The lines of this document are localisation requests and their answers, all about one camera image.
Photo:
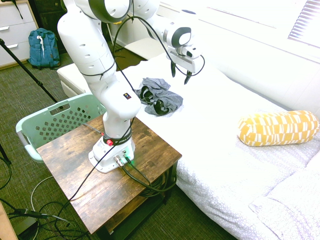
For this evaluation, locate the dark wooden cabinet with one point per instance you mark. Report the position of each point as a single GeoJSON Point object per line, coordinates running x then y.
{"type": "Point", "coordinates": [50, 15]}

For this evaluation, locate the white bed mattress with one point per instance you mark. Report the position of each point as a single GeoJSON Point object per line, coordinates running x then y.
{"type": "Point", "coordinates": [212, 125]}

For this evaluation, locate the window blinds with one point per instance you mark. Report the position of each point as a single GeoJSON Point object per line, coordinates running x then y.
{"type": "Point", "coordinates": [306, 22]}

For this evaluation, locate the grey clothes with black waistband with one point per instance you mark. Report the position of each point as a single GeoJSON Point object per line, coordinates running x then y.
{"type": "Point", "coordinates": [170, 98]}

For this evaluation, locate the white drawer dresser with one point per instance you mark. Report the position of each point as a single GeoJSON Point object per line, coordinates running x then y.
{"type": "Point", "coordinates": [15, 27]}

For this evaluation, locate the black power brick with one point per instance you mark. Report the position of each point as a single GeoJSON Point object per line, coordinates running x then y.
{"type": "Point", "coordinates": [25, 226]}

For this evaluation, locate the white patterned pillow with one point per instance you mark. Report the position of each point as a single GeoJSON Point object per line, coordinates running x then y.
{"type": "Point", "coordinates": [287, 212]}

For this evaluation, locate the yellow white bolster pillow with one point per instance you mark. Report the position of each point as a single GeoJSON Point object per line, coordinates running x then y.
{"type": "Point", "coordinates": [277, 127]}

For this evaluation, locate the rustic wooden side table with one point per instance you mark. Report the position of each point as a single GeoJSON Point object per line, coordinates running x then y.
{"type": "Point", "coordinates": [75, 170]}

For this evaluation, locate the light wooden furniture edge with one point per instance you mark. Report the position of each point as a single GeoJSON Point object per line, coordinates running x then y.
{"type": "Point", "coordinates": [6, 225]}

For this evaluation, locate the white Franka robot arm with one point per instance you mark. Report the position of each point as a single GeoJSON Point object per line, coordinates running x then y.
{"type": "Point", "coordinates": [100, 62]}

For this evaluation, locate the white padded bench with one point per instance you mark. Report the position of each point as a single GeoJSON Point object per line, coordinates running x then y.
{"type": "Point", "coordinates": [70, 77]}

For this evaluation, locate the mint green laundry basket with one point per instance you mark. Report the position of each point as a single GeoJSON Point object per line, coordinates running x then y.
{"type": "Point", "coordinates": [50, 122]}

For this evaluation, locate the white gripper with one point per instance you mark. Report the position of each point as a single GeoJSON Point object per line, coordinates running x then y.
{"type": "Point", "coordinates": [183, 62]}

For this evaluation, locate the blue backpack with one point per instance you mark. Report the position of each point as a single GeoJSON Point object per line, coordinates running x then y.
{"type": "Point", "coordinates": [42, 47]}

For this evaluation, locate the black tripod leg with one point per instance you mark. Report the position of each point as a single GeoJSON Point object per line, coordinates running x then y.
{"type": "Point", "coordinates": [30, 73]}

